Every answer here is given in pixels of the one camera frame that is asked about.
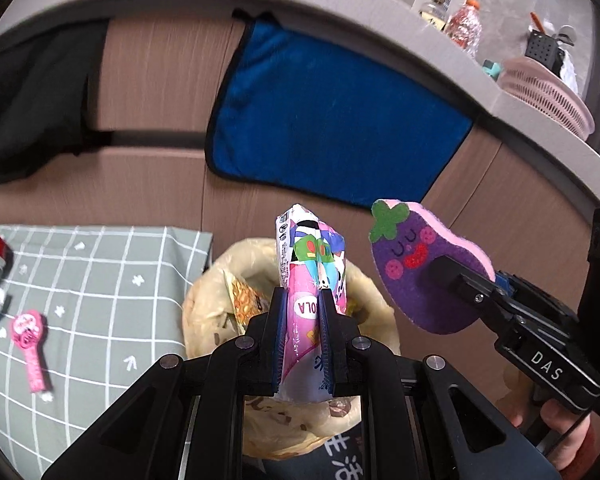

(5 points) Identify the purple eggplant sponge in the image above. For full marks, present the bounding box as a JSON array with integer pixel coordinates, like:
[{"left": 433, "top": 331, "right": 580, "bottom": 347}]
[{"left": 369, "top": 199, "right": 496, "bottom": 335}]

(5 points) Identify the yellow label bottle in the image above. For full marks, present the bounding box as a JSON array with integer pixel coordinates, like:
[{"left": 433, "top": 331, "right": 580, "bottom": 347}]
[{"left": 419, "top": 0, "right": 451, "bottom": 28}]

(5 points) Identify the black bag with white print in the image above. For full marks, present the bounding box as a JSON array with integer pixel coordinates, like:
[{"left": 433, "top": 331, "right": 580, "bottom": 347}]
[{"left": 242, "top": 430, "right": 371, "bottom": 480}]

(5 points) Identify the green checked tablecloth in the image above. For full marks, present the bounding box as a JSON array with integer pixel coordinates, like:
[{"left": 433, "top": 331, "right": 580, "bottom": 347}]
[{"left": 0, "top": 225, "right": 215, "bottom": 461}]

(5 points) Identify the clear bottle with orange cap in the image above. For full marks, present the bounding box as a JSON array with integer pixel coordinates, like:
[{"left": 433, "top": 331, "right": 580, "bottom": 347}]
[{"left": 445, "top": 0, "right": 483, "bottom": 58}]

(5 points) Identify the blue hanging towel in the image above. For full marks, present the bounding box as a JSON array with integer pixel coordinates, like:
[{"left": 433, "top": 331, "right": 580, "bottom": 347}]
[{"left": 204, "top": 9, "right": 475, "bottom": 208}]

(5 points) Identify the black hanging cloth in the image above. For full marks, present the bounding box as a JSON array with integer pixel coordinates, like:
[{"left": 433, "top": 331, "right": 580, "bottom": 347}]
[{"left": 0, "top": 20, "right": 112, "bottom": 186}]

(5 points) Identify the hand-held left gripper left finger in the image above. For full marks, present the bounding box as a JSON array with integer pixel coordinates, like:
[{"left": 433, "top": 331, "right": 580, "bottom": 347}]
[{"left": 40, "top": 286, "right": 288, "bottom": 480}]

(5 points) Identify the pink plastic basket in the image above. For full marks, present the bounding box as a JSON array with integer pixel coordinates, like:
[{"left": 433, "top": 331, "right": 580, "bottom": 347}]
[{"left": 500, "top": 56, "right": 596, "bottom": 138}]

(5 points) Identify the pink white snack packet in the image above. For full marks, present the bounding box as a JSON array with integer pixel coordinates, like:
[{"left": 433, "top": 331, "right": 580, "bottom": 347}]
[{"left": 275, "top": 203, "right": 351, "bottom": 406}]

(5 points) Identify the person's right hand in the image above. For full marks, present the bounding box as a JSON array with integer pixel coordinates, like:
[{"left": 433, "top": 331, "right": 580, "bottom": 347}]
[{"left": 505, "top": 360, "right": 593, "bottom": 476}]

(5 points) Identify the white cloth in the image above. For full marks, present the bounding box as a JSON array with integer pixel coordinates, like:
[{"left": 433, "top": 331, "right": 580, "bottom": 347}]
[{"left": 555, "top": 25, "right": 579, "bottom": 92}]

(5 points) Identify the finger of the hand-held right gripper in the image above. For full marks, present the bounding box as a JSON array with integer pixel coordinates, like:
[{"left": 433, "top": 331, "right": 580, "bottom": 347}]
[
  {"left": 494, "top": 270, "right": 578, "bottom": 323},
  {"left": 419, "top": 255, "right": 518, "bottom": 333}
]

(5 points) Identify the beige plastic bag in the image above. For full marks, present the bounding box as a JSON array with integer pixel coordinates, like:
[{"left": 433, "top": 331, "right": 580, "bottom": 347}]
[{"left": 181, "top": 238, "right": 401, "bottom": 461}]

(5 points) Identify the black perforated utensil holder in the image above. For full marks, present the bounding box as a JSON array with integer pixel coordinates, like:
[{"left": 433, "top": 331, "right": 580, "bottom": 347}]
[{"left": 525, "top": 30, "right": 566, "bottom": 68}]

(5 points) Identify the pink lollipop wrapper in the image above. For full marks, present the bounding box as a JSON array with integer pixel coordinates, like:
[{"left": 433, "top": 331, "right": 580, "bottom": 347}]
[{"left": 11, "top": 311, "right": 51, "bottom": 393}]

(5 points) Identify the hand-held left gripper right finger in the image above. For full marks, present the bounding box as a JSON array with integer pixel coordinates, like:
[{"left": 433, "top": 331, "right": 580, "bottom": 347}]
[{"left": 320, "top": 305, "right": 563, "bottom": 480}]

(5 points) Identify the orange snack packet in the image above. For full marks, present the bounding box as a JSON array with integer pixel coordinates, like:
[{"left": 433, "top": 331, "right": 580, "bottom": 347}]
[{"left": 223, "top": 270, "right": 271, "bottom": 333}]

